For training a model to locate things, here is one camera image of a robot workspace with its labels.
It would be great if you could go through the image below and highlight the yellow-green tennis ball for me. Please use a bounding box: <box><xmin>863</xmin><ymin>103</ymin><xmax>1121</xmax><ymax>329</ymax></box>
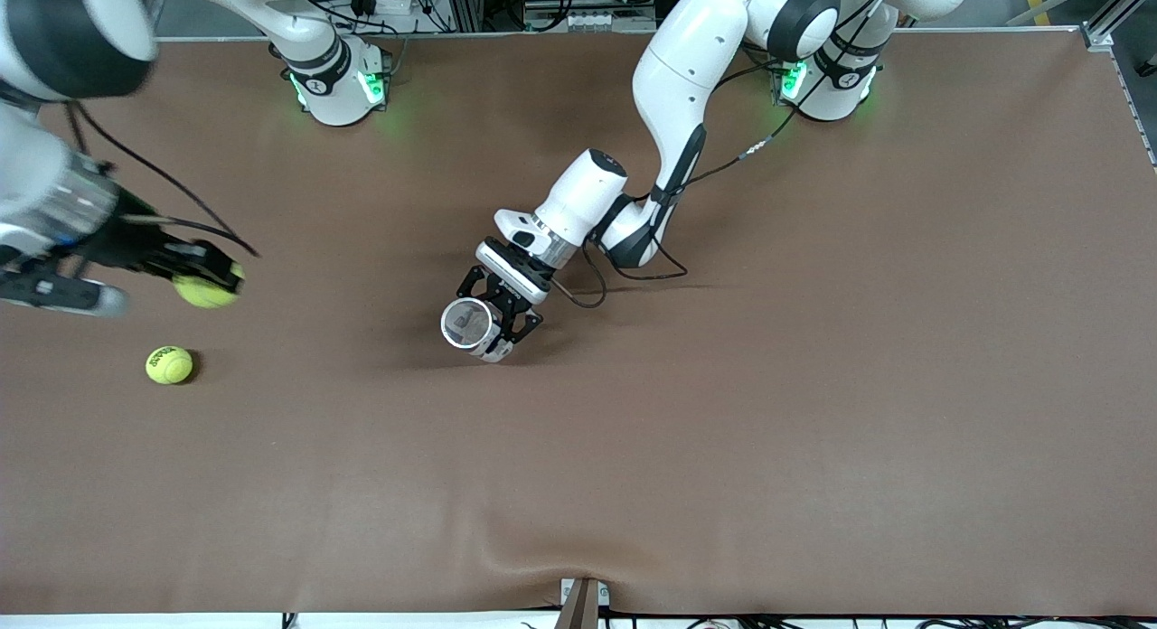
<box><xmin>173</xmin><ymin>263</ymin><xmax>246</xmax><ymax>310</ymax></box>
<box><xmin>145</xmin><ymin>345</ymin><xmax>194</xmax><ymax>386</ymax></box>

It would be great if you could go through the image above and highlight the blue white tennis ball can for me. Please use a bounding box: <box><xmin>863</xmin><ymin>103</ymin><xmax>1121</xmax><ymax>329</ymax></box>
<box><xmin>440</xmin><ymin>296</ymin><xmax>518</xmax><ymax>364</ymax></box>

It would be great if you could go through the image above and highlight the brown table mat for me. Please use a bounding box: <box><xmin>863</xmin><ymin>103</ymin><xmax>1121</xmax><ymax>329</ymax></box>
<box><xmin>0</xmin><ymin>28</ymin><xmax>1157</xmax><ymax>616</ymax></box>

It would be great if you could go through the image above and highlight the white power strip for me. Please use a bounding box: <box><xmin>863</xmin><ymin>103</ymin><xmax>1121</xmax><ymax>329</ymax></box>
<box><xmin>559</xmin><ymin>10</ymin><xmax>658</xmax><ymax>33</ymax></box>

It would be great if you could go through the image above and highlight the aluminium profile bracket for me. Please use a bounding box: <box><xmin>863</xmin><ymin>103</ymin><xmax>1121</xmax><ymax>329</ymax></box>
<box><xmin>560</xmin><ymin>577</ymin><xmax>612</xmax><ymax>629</ymax></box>

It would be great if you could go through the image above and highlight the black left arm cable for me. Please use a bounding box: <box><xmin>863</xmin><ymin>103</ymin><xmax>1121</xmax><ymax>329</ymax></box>
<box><xmin>547</xmin><ymin>0</ymin><xmax>905</xmax><ymax>310</ymax></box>

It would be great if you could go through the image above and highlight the aluminium side rail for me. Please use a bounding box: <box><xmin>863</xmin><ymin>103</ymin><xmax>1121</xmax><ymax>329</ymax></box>
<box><xmin>1110</xmin><ymin>49</ymin><xmax>1157</xmax><ymax>169</ymax></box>

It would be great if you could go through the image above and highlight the aluminium frame corner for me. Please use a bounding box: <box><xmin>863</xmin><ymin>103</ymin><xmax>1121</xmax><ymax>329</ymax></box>
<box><xmin>1080</xmin><ymin>0</ymin><xmax>1157</xmax><ymax>52</ymax></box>

